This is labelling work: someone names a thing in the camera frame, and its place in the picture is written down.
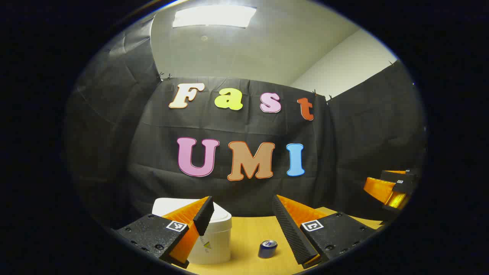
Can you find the ceiling light panel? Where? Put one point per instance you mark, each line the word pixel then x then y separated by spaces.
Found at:
pixel 214 16

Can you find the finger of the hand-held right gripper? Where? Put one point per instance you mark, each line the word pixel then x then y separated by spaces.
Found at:
pixel 405 187
pixel 397 175

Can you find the wooden desktop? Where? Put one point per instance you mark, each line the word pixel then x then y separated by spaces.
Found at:
pixel 252 229

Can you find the blue silver pop can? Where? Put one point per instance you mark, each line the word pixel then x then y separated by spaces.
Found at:
pixel 266 250

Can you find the white desktop garbage bin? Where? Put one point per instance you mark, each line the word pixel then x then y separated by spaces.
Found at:
pixel 217 244

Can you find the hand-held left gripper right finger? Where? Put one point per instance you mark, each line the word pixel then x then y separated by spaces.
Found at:
pixel 292 233

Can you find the black backdrop cloth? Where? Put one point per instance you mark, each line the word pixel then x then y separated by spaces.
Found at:
pixel 237 130

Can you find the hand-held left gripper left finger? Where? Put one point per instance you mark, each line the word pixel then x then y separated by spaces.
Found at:
pixel 204 215

